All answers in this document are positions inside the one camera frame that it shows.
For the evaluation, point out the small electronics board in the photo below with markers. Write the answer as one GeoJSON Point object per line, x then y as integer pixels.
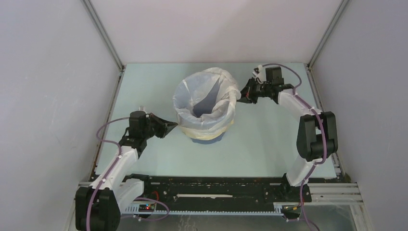
{"type": "Point", "coordinates": [146, 208]}

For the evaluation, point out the right corner metal profile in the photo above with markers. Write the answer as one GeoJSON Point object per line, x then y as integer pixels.
{"type": "Point", "coordinates": [329, 30]}

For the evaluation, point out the white cable duct strip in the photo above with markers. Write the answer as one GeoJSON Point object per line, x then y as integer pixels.
{"type": "Point", "coordinates": [137, 209]}

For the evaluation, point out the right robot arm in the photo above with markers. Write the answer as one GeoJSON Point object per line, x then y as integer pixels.
{"type": "Point", "coordinates": [317, 131]}

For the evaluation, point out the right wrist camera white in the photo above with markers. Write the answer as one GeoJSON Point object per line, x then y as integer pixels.
{"type": "Point", "coordinates": [258, 74]}

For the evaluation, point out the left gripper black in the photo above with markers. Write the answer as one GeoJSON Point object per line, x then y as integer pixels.
{"type": "Point", "coordinates": [165, 126]}

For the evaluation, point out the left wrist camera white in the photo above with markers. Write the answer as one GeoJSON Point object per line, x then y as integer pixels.
{"type": "Point", "coordinates": [142, 109]}

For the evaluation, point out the corner metal profile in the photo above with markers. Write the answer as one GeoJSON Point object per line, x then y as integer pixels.
{"type": "Point", "coordinates": [91, 10]}
{"type": "Point", "coordinates": [329, 30]}

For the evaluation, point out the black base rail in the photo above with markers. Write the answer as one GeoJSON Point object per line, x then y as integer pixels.
{"type": "Point", "coordinates": [221, 193]}

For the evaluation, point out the blue plastic trash bin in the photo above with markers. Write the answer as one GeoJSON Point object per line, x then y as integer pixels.
{"type": "Point", "coordinates": [205, 106]}

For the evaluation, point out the left corner metal profile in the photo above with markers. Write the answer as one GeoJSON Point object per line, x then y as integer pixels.
{"type": "Point", "coordinates": [91, 10]}

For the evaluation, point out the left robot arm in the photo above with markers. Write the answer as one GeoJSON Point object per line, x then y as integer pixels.
{"type": "Point", "coordinates": [99, 206]}

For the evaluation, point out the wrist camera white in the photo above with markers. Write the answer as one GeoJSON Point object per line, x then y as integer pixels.
{"type": "Point", "coordinates": [258, 74]}
{"type": "Point", "coordinates": [142, 109]}

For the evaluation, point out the translucent yellowish trash bag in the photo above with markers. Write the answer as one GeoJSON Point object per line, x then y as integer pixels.
{"type": "Point", "coordinates": [192, 90]}

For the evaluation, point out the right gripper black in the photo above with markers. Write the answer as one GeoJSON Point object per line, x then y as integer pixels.
{"type": "Point", "coordinates": [247, 94]}

